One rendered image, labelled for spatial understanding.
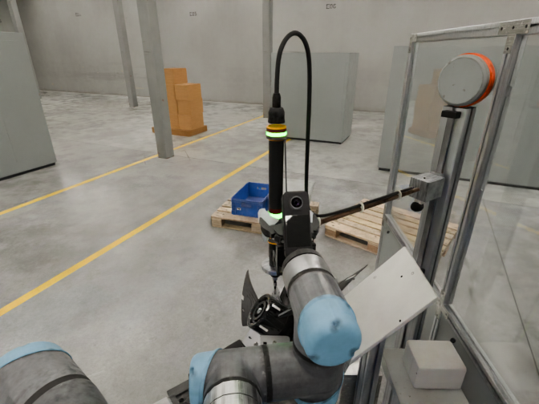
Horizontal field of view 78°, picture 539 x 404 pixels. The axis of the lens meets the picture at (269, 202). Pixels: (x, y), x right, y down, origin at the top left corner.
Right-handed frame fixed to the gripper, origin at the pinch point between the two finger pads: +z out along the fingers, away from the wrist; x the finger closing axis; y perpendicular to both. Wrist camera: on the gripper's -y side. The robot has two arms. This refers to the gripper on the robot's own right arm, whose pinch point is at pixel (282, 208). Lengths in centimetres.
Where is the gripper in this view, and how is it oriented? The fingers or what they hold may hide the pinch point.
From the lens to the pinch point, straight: 71.4
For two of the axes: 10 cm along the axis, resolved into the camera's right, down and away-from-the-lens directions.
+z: -1.4, -4.0, 9.0
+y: 0.0, 9.1, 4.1
